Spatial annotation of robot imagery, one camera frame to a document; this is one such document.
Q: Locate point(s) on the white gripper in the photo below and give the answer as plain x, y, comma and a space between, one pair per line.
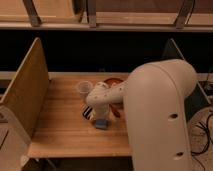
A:
101, 112

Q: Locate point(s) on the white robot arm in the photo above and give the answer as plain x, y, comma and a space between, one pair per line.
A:
153, 99

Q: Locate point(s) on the translucent ceramic cup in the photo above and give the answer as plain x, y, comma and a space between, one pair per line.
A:
84, 88

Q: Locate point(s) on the red brown utensil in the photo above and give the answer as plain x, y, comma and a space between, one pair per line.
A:
115, 111

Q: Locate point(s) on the black white striped block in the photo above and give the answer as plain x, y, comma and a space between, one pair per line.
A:
87, 113

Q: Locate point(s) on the left wooden side panel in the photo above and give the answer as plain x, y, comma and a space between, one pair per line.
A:
23, 99

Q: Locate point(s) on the right dark side panel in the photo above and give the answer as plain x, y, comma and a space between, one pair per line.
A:
198, 99

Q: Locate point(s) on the wooden shelf frame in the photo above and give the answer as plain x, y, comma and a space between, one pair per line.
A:
108, 15

